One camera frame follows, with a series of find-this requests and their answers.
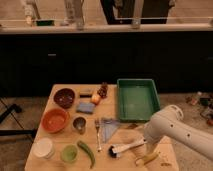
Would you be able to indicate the white handled black brush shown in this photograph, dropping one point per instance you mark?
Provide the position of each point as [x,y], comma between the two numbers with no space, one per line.
[114,151]

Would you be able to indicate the dark brown bowl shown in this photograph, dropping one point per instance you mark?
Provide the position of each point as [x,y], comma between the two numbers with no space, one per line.
[64,97]

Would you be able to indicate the black stand leg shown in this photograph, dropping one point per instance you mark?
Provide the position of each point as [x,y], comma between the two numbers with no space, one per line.
[7,112]

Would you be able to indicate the orange bowl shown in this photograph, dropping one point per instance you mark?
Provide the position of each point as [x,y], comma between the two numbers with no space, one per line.
[55,120]

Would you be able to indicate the green chili pepper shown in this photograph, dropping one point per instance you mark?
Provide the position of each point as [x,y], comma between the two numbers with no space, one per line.
[88,151]

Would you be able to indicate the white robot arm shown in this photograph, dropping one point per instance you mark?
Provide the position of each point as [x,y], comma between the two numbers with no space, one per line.
[168,122]

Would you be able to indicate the small metal cup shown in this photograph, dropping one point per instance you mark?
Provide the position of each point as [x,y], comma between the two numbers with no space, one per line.
[79,124]

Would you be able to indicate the green box on ledge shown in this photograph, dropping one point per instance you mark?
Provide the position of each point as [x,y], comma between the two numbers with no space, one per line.
[45,22]

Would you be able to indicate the yellow orange fruit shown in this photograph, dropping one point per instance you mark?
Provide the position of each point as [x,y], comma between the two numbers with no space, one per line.
[95,99]

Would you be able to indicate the blue sponge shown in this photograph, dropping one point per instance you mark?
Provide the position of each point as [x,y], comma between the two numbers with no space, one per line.
[87,108]

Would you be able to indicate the light green cup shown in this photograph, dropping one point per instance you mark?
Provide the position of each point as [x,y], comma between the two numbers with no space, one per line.
[69,153]

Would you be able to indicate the yellow banana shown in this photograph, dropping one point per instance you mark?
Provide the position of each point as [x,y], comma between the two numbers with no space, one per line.
[141,161]

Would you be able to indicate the grey folded cloth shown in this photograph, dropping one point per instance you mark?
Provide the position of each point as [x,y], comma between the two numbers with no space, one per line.
[109,127]

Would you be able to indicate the metal fork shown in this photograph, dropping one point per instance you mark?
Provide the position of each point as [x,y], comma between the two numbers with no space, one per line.
[97,126]

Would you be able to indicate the green plastic tray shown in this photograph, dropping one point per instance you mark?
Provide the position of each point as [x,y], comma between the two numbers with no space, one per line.
[137,100]

